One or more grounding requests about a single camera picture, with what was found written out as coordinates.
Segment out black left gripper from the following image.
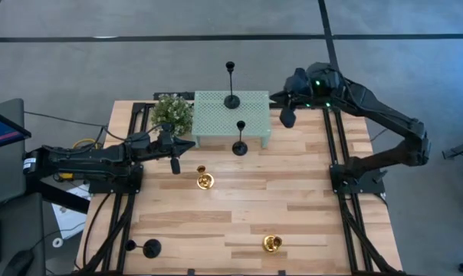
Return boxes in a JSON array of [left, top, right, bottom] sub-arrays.
[[155, 136, 196, 176]]

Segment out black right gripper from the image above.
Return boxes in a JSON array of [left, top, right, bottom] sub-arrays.
[[268, 90, 317, 130]]

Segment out gold candlestick holder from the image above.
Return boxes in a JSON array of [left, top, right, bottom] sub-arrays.
[[261, 234, 284, 254], [195, 165, 215, 191]]

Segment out black candlestick holder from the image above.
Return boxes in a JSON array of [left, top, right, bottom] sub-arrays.
[[222, 61, 241, 110], [231, 120, 249, 157], [124, 238, 163, 259]]

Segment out green plant with white flowers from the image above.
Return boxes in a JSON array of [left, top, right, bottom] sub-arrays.
[[149, 93, 195, 137]]

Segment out mint green perforated metal shelf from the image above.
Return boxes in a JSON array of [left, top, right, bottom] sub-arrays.
[[190, 90, 273, 149]]

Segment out black metal bar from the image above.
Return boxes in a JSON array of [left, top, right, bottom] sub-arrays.
[[153, 90, 196, 101]]

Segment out black slanted support beam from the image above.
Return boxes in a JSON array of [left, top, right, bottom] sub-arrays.
[[24, 178, 91, 215]]

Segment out white paper sheets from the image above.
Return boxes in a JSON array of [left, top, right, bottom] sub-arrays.
[[50, 182, 91, 241]]

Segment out dark grey panel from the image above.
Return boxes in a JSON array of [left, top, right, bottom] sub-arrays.
[[0, 97, 28, 210]]

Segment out dark grey desk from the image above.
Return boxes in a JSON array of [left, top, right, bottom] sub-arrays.
[[0, 192, 47, 276]]

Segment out monitor with blue screen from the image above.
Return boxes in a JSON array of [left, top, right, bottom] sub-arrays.
[[0, 106, 32, 152]]

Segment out grey metal stand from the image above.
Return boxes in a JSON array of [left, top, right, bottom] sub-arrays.
[[441, 136, 463, 160]]

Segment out black computer mouse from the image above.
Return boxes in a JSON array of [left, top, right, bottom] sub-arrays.
[[2, 249, 36, 276]]

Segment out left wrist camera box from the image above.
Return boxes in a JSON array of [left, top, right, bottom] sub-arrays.
[[159, 123, 176, 140]]

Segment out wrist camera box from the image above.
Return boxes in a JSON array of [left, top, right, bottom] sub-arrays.
[[159, 123, 176, 140], [284, 67, 313, 93]]

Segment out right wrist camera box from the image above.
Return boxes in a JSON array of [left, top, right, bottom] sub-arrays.
[[284, 67, 313, 93]]

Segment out black aluminium frame rail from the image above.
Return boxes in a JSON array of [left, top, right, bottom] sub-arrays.
[[116, 102, 150, 274], [333, 107, 374, 274], [131, 100, 328, 110], [321, 107, 361, 274], [99, 102, 141, 274]]

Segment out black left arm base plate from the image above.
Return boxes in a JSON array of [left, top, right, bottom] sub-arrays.
[[88, 163, 145, 195]]

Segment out yellow cable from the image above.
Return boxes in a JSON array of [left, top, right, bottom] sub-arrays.
[[72, 137, 102, 150]]

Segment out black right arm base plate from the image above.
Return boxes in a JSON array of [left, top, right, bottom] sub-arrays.
[[329, 163, 386, 195]]

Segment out thin black cable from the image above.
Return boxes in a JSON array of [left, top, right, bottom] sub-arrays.
[[23, 110, 108, 130]]

